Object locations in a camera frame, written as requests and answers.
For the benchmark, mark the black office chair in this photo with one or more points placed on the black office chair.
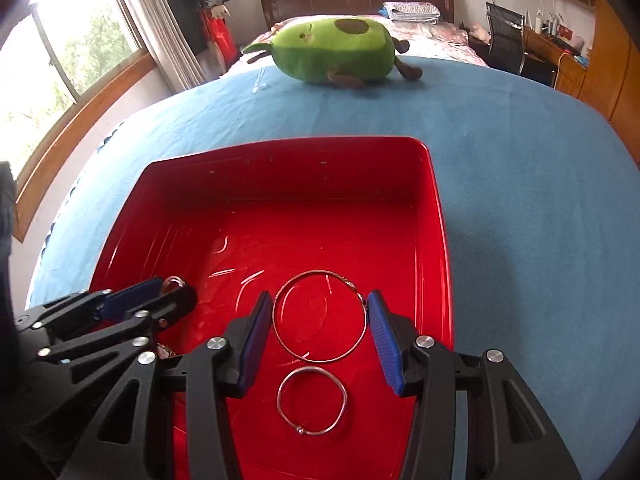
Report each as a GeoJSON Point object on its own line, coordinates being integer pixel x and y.
{"type": "Point", "coordinates": [502, 35]}

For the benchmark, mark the blue blanket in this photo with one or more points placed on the blue blanket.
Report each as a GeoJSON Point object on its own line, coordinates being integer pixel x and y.
{"type": "Point", "coordinates": [525, 210]}

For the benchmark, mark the floral bedsheet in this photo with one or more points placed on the floral bedsheet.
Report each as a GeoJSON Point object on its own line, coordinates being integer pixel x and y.
{"type": "Point", "coordinates": [440, 45]}

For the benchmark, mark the green avocado plush toy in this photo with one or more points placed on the green avocado plush toy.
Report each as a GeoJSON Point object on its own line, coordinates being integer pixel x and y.
{"type": "Point", "coordinates": [330, 50]}

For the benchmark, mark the wooden wardrobe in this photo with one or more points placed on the wooden wardrobe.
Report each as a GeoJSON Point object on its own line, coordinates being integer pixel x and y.
{"type": "Point", "coordinates": [610, 70]}

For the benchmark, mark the wooden framed window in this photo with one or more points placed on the wooden framed window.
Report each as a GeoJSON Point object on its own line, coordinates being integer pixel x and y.
{"type": "Point", "coordinates": [65, 35]}

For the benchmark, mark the red plastic box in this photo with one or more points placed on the red plastic box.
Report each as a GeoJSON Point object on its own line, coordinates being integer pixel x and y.
{"type": "Point", "coordinates": [300, 210]}

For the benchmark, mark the small silver trinket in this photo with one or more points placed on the small silver trinket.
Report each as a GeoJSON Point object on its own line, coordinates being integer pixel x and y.
{"type": "Point", "coordinates": [165, 351]}

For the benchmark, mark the beige curtain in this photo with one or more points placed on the beige curtain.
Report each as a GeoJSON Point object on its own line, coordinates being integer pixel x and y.
{"type": "Point", "coordinates": [160, 25]}

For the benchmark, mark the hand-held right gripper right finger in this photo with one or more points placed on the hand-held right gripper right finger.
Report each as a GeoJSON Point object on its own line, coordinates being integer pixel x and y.
{"type": "Point", "coordinates": [386, 350]}

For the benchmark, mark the pink plush toy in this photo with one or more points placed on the pink plush toy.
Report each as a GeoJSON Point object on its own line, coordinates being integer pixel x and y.
{"type": "Point", "coordinates": [482, 32]}

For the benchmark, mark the black hanging jacket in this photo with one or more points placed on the black hanging jacket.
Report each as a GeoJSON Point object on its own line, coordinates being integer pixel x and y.
{"type": "Point", "coordinates": [187, 15]}

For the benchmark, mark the clear plastic piece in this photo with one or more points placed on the clear plastic piece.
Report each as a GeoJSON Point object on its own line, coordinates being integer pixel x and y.
{"type": "Point", "coordinates": [259, 80]}

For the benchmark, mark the folded towels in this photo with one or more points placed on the folded towels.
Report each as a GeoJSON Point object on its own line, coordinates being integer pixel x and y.
{"type": "Point", "coordinates": [412, 10]}

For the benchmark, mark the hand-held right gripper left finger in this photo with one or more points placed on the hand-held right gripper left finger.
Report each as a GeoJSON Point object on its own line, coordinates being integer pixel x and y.
{"type": "Point", "coordinates": [252, 345]}

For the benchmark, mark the small silver bangle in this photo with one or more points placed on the small silver bangle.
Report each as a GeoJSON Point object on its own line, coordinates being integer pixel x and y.
{"type": "Point", "coordinates": [300, 429]}

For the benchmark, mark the red bag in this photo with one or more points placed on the red bag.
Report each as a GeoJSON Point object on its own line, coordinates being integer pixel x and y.
{"type": "Point", "coordinates": [222, 35]}

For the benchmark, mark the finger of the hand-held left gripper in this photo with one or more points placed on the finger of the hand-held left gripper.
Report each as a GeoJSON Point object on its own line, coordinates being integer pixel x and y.
{"type": "Point", "coordinates": [132, 297]}
{"type": "Point", "coordinates": [172, 305]}

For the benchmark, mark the white bottle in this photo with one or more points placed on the white bottle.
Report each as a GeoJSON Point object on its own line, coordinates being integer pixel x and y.
{"type": "Point", "coordinates": [538, 21]}

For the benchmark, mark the wooden desk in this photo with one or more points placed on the wooden desk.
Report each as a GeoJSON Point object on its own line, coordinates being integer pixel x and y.
{"type": "Point", "coordinates": [550, 52]}

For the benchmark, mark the large silver bangle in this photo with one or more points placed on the large silver bangle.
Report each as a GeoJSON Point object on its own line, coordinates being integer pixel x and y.
{"type": "Point", "coordinates": [351, 286]}

